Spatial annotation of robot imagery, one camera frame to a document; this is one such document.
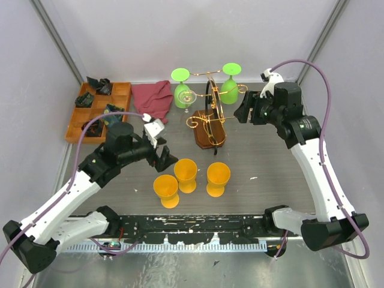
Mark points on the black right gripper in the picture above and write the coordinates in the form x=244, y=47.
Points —
x=252, y=99

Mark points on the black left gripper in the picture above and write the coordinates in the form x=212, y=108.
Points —
x=165, y=161

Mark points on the orange plastic wine glass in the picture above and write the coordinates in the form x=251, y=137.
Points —
x=166, y=188

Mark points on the green plastic wine glass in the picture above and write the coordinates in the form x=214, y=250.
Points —
x=180, y=75
x=229, y=90

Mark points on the clear wine glass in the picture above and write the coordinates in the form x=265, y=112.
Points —
x=187, y=98

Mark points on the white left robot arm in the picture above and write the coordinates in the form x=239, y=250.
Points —
x=40, y=237

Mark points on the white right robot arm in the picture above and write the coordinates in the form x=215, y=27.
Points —
x=335, y=220

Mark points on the maroon cloth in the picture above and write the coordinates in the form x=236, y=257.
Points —
x=153, y=98

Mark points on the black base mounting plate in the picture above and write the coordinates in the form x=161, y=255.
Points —
x=191, y=229

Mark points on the blue yellow patterned cloth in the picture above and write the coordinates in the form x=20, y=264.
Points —
x=111, y=120

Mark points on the black red cloth bundle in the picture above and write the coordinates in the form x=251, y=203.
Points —
x=95, y=129

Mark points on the wooden compartment tray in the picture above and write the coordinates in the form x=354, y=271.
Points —
x=120, y=97

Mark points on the dark folded cloth item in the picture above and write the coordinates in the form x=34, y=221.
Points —
x=102, y=86

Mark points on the dark cloth bundle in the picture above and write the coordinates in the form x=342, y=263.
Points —
x=84, y=101

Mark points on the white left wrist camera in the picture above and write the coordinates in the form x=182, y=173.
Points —
x=154, y=130

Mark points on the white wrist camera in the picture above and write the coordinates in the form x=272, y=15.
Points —
x=154, y=130
x=271, y=78

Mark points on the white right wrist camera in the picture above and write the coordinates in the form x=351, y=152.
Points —
x=271, y=78

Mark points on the gold wire wine glass rack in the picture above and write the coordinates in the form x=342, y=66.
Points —
x=208, y=124

